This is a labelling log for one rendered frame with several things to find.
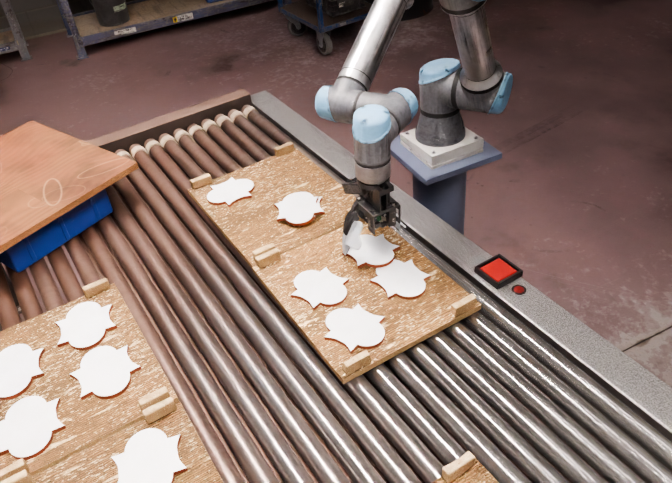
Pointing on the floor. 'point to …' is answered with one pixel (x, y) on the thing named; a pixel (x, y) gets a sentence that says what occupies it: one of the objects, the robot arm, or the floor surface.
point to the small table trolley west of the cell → (296, 13)
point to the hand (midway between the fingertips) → (370, 240)
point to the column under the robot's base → (443, 181)
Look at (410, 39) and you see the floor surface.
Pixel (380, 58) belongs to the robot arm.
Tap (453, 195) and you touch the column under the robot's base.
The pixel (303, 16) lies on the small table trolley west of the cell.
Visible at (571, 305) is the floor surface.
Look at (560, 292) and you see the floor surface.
